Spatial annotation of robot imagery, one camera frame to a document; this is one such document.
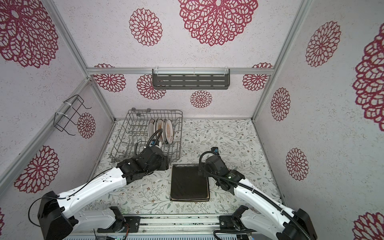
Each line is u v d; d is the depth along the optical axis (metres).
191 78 0.94
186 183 0.83
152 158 0.58
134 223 0.75
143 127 1.16
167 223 0.76
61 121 0.73
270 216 0.43
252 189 0.49
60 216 0.38
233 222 0.66
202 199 0.77
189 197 0.78
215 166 0.59
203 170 0.62
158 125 0.95
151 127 0.96
